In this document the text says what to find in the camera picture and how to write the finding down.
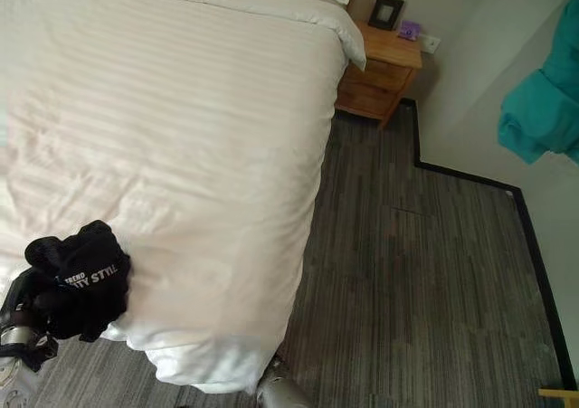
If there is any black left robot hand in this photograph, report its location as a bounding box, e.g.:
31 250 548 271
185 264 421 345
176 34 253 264
1 270 59 335

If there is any wooden nightstand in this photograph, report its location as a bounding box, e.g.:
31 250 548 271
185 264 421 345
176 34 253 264
335 20 424 130

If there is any black printed garment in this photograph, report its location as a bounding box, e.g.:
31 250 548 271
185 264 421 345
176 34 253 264
24 220 133 343

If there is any white striped duvet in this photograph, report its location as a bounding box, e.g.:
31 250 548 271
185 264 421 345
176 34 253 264
0 0 367 394

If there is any teal curtain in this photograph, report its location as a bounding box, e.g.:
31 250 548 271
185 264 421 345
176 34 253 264
497 0 579 166

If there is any black baseboard strip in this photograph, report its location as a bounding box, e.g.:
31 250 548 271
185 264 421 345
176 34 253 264
334 98 579 392

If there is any black picture frame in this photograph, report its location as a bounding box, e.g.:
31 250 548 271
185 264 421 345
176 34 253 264
366 0 406 33

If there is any yellow wooden furniture piece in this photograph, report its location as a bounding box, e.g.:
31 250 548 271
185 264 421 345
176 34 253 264
538 386 579 408

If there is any small purple clock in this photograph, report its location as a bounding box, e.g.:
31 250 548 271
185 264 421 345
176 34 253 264
396 19 422 42

